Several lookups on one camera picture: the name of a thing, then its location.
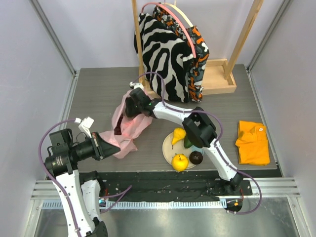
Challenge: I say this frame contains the pink plastic bag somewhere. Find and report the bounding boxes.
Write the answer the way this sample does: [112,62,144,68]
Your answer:
[100,90,153,159]

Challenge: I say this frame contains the fake yellow pear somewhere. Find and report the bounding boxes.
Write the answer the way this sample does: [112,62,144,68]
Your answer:
[171,128,186,146]

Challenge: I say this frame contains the fake green avocado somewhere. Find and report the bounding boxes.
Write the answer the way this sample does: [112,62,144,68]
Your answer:
[183,136,193,149]

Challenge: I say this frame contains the fake mangosteen green leaves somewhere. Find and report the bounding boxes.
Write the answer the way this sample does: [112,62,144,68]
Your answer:
[189,151,203,165]

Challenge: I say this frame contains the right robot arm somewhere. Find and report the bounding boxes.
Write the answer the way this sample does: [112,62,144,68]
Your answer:
[125,88,243,195]

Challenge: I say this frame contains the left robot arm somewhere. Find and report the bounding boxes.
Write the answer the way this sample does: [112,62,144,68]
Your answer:
[45,129,120,237]

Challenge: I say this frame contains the fake red grape bunch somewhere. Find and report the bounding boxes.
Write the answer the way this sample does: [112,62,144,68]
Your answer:
[114,115,123,135]

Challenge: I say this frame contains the fake orange fruit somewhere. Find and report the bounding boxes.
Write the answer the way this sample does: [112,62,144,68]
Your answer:
[171,154,189,172]

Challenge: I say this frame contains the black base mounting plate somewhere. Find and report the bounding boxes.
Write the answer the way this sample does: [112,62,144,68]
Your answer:
[97,171,253,202]

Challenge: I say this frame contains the black white zebra garment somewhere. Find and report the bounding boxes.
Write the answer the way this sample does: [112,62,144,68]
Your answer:
[138,13,193,103]

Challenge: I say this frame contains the cream and blue plate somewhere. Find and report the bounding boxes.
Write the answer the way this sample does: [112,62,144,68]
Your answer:
[162,132,204,169]

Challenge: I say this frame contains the orange black patterned garment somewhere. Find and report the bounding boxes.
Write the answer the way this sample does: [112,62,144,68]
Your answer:
[153,6,209,102]

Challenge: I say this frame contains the wooden clothes rack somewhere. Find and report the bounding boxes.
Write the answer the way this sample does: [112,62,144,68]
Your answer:
[131,0,263,98]

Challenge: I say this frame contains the pink hanger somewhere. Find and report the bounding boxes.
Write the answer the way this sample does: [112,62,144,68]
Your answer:
[141,2,196,58]

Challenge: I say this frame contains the cream wooden hanger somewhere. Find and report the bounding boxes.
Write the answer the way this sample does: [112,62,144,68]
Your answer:
[164,1,194,27]

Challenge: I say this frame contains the orange folded cloth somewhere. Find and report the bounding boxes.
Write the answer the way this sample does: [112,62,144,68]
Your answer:
[235,120,270,166]

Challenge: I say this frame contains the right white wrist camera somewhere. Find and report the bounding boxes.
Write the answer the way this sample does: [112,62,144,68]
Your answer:
[129,82,144,91]

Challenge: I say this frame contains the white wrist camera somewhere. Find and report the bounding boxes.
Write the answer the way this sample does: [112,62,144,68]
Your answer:
[75,117,94,138]
[129,82,144,91]

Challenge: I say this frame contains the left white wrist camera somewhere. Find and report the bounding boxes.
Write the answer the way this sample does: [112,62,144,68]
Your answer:
[75,117,94,138]

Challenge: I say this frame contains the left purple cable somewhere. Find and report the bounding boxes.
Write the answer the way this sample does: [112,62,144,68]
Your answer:
[38,118,133,237]

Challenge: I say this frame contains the white slotted cable duct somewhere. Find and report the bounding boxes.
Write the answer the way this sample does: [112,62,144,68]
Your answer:
[42,199,227,210]

